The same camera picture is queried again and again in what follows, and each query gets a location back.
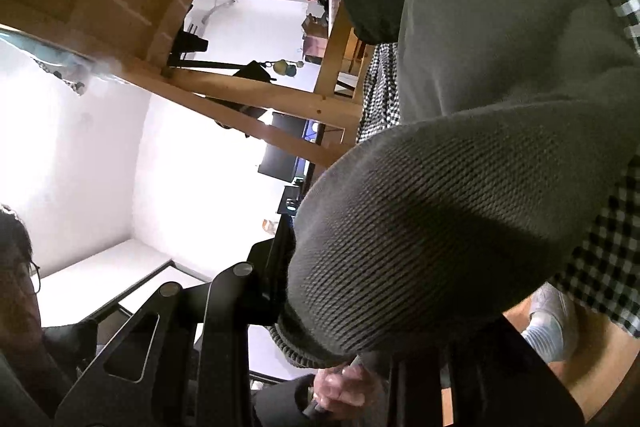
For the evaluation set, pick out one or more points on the striped sock foot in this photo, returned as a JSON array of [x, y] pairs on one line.
[[552, 330]]

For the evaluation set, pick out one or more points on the person's head with glasses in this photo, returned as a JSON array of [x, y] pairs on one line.
[[21, 330]]

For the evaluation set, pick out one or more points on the black white checkered bedsheet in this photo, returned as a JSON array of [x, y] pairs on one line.
[[604, 272]]

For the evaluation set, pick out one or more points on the person's right hand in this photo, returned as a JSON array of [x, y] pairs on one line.
[[345, 392]]

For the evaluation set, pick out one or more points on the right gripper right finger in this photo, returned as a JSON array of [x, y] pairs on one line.
[[497, 381]]

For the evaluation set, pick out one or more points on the grey PG MY sweatshirt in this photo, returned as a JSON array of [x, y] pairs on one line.
[[517, 118]]

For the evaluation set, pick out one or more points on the wooden bunk bed frame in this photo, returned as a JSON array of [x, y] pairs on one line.
[[136, 37]]

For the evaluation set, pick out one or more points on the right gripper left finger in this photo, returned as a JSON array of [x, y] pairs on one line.
[[182, 359]]

